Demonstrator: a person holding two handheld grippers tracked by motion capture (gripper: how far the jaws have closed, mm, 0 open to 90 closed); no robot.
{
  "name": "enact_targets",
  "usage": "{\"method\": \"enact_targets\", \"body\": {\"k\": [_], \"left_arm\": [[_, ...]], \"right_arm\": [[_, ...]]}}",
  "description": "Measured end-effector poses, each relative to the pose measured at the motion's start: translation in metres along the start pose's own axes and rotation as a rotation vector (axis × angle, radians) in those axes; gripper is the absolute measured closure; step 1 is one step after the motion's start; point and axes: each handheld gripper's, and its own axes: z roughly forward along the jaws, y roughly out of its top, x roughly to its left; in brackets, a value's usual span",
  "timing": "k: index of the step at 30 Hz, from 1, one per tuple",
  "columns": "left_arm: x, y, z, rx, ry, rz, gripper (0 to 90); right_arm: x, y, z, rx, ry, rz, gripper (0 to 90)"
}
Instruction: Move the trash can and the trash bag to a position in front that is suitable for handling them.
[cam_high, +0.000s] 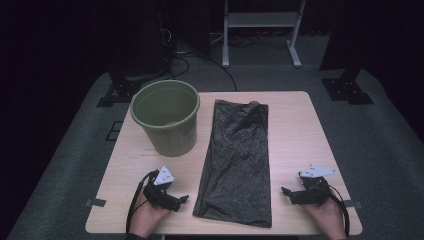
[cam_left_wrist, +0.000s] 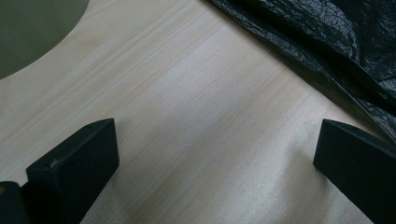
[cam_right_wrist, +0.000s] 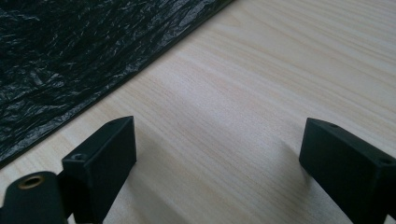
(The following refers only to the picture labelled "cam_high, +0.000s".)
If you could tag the person's right hand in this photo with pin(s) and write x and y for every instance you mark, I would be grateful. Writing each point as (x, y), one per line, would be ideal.
(330, 220)

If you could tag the black stand with base plate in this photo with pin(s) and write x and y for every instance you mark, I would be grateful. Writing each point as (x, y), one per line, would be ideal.
(346, 90)
(118, 95)

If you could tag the person's left hand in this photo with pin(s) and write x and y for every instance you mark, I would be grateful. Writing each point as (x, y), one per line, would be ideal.
(143, 218)

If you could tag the black plastic garbage bag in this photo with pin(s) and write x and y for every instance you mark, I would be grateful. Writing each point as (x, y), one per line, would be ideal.
(235, 166)

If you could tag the small grey round disc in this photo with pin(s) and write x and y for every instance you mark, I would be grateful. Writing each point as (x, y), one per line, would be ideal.
(255, 101)

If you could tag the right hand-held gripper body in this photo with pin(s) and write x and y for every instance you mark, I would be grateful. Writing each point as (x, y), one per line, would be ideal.
(313, 195)

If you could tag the grey tape strip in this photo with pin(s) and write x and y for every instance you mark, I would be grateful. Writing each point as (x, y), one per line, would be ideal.
(96, 202)
(354, 204)

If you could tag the white metal stand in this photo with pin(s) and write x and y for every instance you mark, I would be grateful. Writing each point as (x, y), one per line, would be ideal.
(261, 19)

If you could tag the green plastic bucket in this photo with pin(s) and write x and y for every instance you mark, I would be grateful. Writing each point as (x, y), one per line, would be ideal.
(173, 140)

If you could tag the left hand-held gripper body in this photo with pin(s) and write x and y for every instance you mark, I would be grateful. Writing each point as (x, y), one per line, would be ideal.
(160, 196)

